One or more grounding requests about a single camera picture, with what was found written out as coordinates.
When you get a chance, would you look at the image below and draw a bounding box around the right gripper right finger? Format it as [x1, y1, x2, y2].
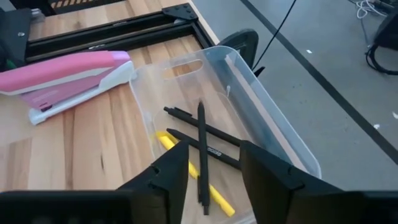
[239, 140, 343, 224]

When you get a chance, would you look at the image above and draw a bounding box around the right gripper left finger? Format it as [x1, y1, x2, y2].
[118, 141, 190, 224]

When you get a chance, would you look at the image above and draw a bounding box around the black pen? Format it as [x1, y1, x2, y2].
[163, 106, 243, 147]
[166, 128, 242, 171]

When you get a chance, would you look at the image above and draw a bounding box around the yellow pen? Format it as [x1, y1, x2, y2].
[154, 130, 236, 218]

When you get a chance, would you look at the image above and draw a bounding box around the clear plastic bin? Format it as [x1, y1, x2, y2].
[129, 45, 323, 224]

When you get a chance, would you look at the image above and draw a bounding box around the pink stapler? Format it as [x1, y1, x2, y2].
[0, 50, 135, 126]

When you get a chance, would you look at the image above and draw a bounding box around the black box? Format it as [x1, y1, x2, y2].
[373, 9, 398, 52]

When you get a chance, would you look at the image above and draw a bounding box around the hazard-striped floor mat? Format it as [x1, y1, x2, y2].
[49, 0, 125, 9]

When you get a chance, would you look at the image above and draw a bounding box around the thin black floor cable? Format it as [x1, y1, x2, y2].
[251, 0, 298, 71]

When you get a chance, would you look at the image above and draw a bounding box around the black aluminium table frame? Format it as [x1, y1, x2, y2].
[26, 2, 216, 63]

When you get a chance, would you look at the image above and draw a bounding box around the black coiled cable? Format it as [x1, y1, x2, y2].
[365, 42, 398, 77]

